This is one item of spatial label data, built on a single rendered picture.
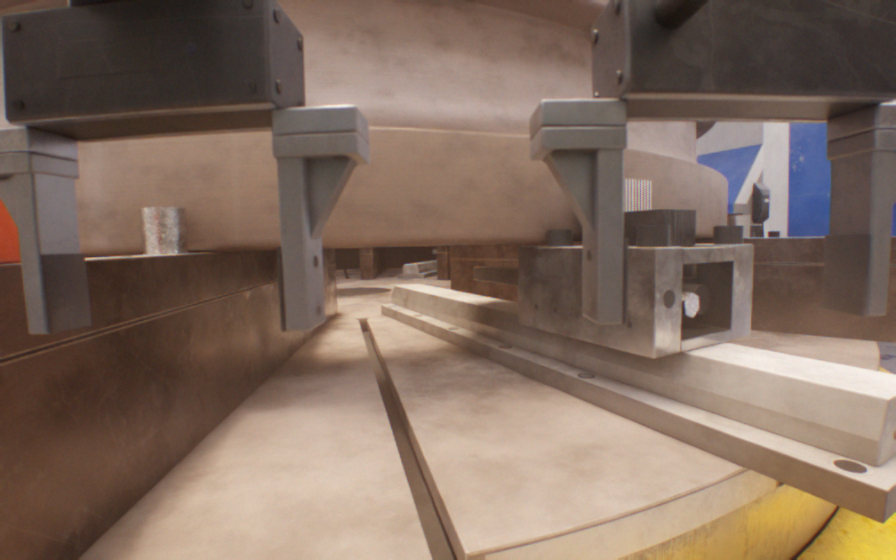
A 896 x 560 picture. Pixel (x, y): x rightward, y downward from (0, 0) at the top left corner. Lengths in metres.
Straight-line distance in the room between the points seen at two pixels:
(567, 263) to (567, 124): 0.86
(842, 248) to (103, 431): 0.80
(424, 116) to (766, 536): 1.20
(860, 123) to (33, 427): 0.76
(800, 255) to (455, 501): 1.69
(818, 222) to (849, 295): 5.04
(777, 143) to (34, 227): 7.06
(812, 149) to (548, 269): 4.50
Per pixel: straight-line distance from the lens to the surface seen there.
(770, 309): 2.10
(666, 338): 0.94
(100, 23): 0.26
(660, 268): 0.90
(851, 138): 0.29
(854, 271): 0.29
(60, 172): 0.30
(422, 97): 1.23
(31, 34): 0.28
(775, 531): 1.16
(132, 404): 0.82
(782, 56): 0.25
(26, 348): 0.66
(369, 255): 4.67
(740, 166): 6.60
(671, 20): 0.22
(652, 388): 1.05
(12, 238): 0.66
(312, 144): 0.21
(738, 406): 0.95
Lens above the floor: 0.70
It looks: 5 degrees down
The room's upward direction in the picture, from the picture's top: 1 degrees counter-clockwise
